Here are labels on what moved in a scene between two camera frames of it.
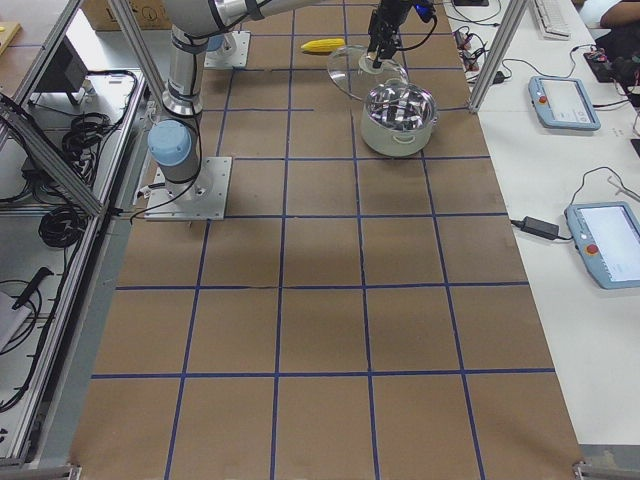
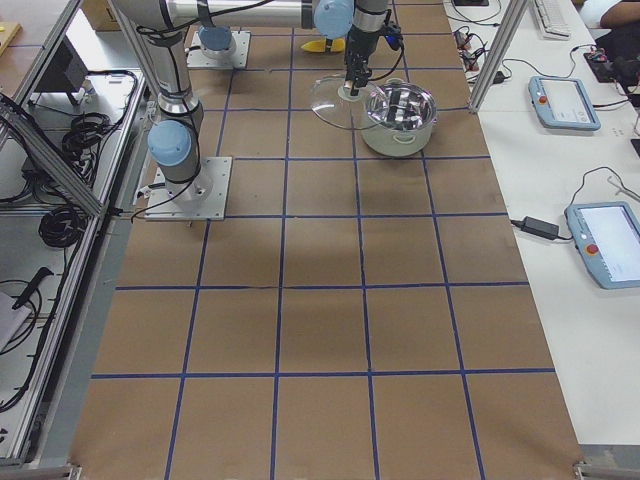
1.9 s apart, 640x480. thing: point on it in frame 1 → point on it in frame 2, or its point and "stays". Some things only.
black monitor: (66, 73) stays
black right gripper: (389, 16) → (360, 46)
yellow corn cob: (323, 45) stays
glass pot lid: (352, 69) → (334, 104)
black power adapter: (539, 227) stays
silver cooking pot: (398, 119) stays
